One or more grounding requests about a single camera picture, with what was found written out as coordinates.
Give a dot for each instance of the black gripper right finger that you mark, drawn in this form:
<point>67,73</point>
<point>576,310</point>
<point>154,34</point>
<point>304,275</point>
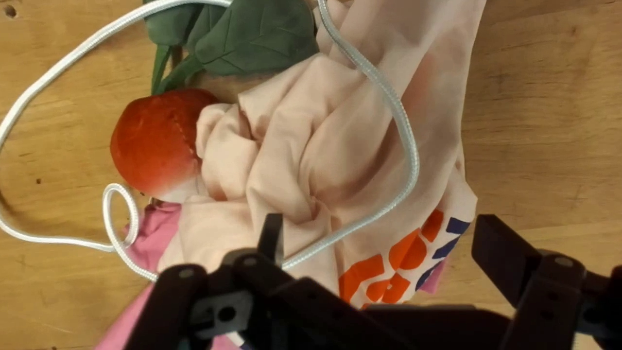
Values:
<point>506,255</point>

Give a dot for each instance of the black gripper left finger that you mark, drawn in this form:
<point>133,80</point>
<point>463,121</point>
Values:
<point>271,236</point>

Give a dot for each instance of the peach printed cloth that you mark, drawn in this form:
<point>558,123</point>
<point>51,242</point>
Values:
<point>312,149</point>

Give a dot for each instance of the pink cloth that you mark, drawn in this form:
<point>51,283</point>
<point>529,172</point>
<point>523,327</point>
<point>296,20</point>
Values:
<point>158,234</point>

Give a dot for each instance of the red plush ball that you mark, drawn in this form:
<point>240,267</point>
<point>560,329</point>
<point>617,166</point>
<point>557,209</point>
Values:
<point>152,143</point>

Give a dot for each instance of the dark green cloth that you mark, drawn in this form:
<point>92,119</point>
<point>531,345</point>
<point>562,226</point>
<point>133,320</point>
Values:
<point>253,40</point>

